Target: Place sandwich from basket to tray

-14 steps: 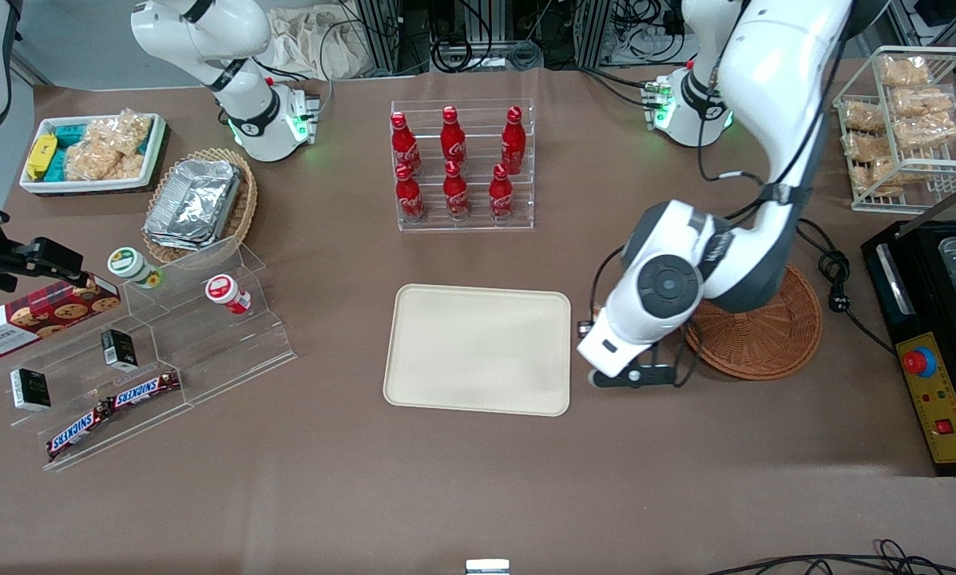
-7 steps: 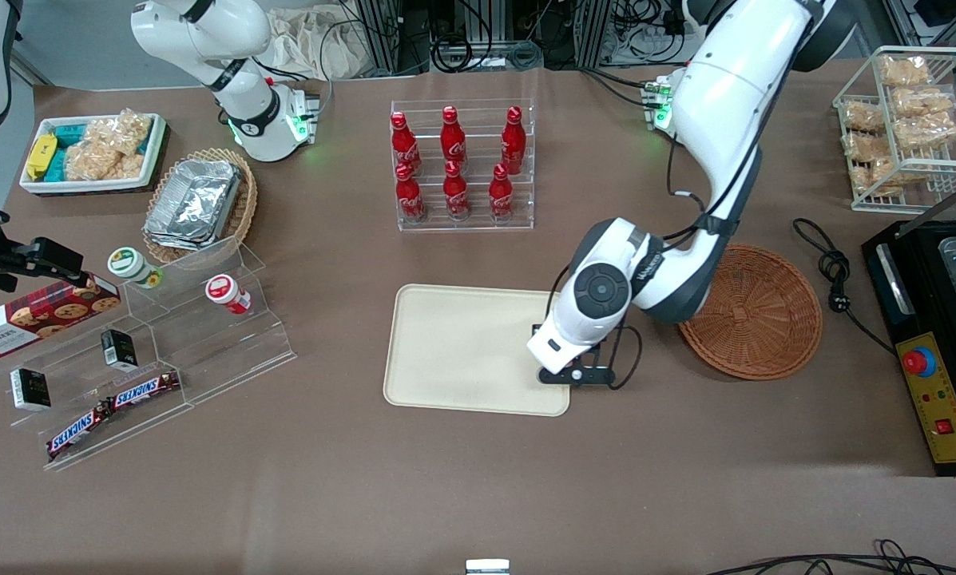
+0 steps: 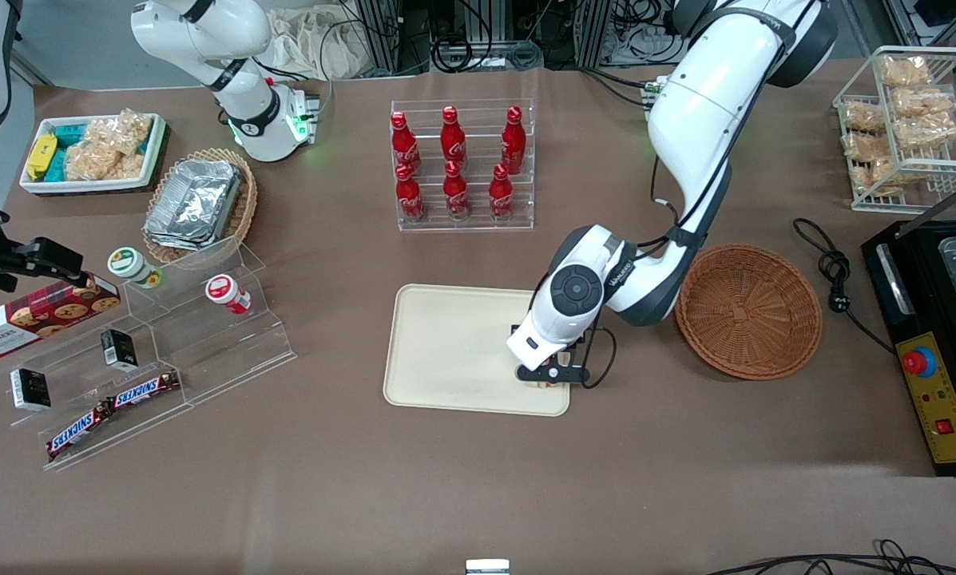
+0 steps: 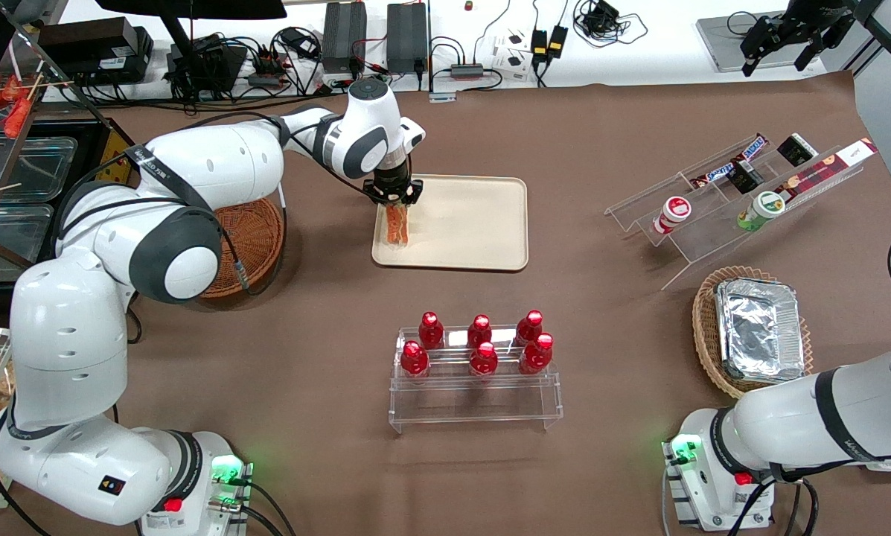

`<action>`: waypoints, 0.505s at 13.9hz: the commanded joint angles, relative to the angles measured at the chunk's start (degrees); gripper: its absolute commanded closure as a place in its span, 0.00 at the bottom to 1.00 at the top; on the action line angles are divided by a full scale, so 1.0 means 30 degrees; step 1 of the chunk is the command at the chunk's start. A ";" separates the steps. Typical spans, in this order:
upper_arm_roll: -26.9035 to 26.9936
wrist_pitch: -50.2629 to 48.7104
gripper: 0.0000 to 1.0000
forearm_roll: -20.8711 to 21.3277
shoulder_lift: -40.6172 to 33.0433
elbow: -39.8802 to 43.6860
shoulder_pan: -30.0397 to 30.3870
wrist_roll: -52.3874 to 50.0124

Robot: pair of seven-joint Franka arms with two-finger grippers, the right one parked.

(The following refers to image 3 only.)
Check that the teal snack pack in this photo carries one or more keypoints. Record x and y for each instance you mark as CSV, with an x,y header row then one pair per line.
x,y
70,134

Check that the snickers chocolate bar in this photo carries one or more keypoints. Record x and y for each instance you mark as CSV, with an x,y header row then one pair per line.
x,y
78,431
144,390

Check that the small black box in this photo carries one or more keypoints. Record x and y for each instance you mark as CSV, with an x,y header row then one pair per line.
x,y
30,389
118,349

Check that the yellow snack pack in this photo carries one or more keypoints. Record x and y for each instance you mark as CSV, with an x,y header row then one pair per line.
x,y
41,156

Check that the round brown wicker basket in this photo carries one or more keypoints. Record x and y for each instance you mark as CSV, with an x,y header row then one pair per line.
x,y
749,311

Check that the red cookie box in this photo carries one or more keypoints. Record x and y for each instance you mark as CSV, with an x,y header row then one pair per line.
x,y
38,315

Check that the white rectangular bin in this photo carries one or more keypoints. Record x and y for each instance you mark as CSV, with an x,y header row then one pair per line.
x,y
94,187

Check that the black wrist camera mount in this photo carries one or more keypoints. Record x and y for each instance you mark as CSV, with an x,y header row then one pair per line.
x,y
553,374

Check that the clear rice cracker bag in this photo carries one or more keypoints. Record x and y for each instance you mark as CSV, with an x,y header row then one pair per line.
x,y
94,164
126,128

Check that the cream plastic tray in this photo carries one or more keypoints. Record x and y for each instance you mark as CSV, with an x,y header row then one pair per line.
x,y
446,351

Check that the beige cloth bag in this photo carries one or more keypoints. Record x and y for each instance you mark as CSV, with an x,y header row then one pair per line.
x,y
318,48

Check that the triangle sandwich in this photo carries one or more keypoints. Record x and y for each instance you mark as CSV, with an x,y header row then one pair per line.
x,y
545,385

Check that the red lid cup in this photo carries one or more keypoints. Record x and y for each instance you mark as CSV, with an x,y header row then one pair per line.
x,y
224,291

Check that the yellow control panel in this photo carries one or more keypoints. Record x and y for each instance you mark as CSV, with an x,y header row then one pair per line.
x,y
949,399

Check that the black appliance housing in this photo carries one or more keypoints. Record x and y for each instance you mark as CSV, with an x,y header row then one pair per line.
x,y
909,271

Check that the small silver object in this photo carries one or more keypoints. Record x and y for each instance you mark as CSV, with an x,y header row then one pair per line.
x,y
487,567

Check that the clear acrylic stepped shelf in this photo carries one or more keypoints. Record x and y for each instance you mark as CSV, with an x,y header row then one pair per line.
x,y
206,351

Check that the bagged fried snack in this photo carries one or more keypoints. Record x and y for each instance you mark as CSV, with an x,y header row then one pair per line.
x,y
905,70
927,132
864,117
873,176
869,146
923,101

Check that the red emergency stop button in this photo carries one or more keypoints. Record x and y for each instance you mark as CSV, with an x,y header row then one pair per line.
x,y
919,362

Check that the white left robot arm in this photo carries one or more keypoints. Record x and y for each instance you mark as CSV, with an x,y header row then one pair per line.
x,y
717,88

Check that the aluminium frame post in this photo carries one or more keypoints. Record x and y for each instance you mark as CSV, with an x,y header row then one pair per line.
x,y
382,32
593,28

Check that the clear acrylic bottle rack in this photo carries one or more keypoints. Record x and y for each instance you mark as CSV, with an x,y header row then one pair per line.
x,y
478,224

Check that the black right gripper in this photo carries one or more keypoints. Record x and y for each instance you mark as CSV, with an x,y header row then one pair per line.
x,y
16,261

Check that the red cola bottle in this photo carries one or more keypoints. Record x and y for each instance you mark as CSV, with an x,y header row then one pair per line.
x,y
409,198
500,196
402,144
513,140
452,137
455,194

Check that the oval tan wicker basket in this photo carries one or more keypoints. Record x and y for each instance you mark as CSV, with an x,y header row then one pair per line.
x,y
246,200

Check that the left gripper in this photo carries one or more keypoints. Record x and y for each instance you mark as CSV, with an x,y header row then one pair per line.
x,y
515,329

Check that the red rocker switch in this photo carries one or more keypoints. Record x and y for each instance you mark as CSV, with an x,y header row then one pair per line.
x,y
944,426

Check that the green lid cup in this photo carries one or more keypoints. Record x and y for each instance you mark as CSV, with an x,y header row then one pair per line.
x,y
128,263

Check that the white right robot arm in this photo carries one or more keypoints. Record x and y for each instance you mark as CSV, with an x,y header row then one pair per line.
x,y
206,32

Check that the stacked foil containers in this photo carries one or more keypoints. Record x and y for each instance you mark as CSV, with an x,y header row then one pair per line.
x,y
194,204

